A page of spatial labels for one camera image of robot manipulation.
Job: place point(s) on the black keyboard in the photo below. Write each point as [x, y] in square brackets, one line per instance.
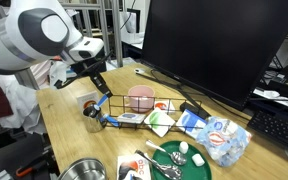
[271, 126]

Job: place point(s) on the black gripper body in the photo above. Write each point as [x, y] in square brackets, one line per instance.
[80, 67]

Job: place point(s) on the black wire rack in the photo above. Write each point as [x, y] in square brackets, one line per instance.
[165, 106]

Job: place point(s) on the blue white plastic bag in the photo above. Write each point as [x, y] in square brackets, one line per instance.
[224, 140]

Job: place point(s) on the steel bowl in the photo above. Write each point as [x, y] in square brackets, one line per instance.
[84, 169]

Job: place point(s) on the blue circle card box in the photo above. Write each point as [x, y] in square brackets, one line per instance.
[131, 118]

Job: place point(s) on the black power brick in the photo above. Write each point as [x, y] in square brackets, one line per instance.
[198, 110]

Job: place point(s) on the silver spoon on plate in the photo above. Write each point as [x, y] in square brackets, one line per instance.
[177, 157]

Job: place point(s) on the white marshmallow lower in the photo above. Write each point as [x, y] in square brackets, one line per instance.
[198, 160]

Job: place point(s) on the white desk grommet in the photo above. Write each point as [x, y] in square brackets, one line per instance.
[139, 70]

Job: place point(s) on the white cloth pile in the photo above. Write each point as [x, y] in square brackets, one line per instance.
[22, 98]

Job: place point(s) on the white marshmallow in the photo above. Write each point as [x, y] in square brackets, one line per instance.
[198, 160]
[183, 147]

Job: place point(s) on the pink mug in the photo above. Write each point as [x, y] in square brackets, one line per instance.
[140, 98]

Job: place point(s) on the white marshmallow upper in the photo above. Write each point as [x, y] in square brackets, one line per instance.
[183, 147]

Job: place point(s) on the blue white card box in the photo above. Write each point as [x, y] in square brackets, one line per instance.
[190, 123]

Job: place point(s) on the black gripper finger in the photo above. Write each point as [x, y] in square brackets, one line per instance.
[100, 83]

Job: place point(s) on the green white card box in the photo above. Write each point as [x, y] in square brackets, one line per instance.
[159, 122]

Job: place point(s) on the large black monitor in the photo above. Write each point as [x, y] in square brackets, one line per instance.
[219, 47]

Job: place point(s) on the abc penguin card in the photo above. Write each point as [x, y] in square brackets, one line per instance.
[133, 167]

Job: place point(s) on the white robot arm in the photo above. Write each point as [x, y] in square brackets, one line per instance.
[34, 31]

